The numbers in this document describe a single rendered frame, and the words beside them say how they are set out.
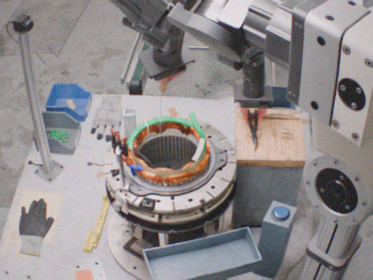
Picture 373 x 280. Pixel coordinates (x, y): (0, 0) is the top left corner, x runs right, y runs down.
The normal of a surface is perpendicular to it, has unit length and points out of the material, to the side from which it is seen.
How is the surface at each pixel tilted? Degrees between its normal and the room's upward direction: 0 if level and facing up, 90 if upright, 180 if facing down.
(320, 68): 90
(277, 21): 50
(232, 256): 0
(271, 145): 0
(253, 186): 90
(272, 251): 90
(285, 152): 0
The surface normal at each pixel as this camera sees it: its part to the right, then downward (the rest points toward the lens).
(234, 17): -0.43, -0.28
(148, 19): 0.62, 0.40
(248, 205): -0.06, 0.69
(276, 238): -0.44, 0.62
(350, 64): -0.69, 0.51
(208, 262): -0.01, -0.73
